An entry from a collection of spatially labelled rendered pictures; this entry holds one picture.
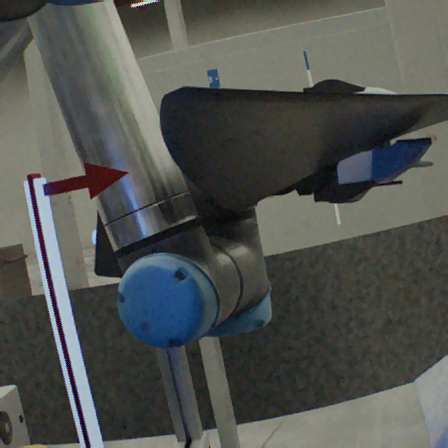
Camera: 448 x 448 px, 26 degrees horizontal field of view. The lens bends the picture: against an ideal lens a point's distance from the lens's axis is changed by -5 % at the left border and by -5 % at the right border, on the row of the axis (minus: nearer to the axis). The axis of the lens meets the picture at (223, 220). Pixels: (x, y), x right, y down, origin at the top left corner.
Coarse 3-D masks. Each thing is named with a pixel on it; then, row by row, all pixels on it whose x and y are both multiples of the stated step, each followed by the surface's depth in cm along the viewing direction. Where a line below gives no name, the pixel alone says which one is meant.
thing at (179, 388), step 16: (160, 352) 114; (176, 352) 114; (176, 368) 114; (176, 384) 115; (192, 384) 117; (176, 400) 115; (192, 400) 115; (176, 416) 115; (192, 416) 115; (176, 432) 115; (192, 432) 115
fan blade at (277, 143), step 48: (192, 96) 52; (240, 96) 52; (288, 96) 53; (336, 96) 53; (384, 96) 53; (432, 96) 54; (192, 144) 60; (240, 144) 62; (288, 144) 64; (336, 144) 66; (240, 192) 70
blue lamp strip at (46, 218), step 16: (48, 208) 62; (48, 224) 61; (48, 240) 61; (64, 288) 62; (64, 304) 62; (64, 320) 61; (80, 352) 63; (80, 368) 62; (80, 384) 61; (96, 432) 63
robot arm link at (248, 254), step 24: (216, 216) 89; (240, 216) 90; (216, 240) 87; (240, 240) 90; (240, 264) 86; (264, 264) 92; (264, 288) 91; (240, 312) 90; (264, 312) 91; (216, 336) 91
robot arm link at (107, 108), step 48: (48, 48) 79; (96, 48) 78; (96, 96) 78; (144, 96) 80; (96, 144) 78; (144, 144) 78; (144, 192) 78; (144, 240) 78; (192, 240) 79; (144, 288) 76; (192, 288) 75; (240, 288) 84; (144, 336) 76; (192, 336) 76
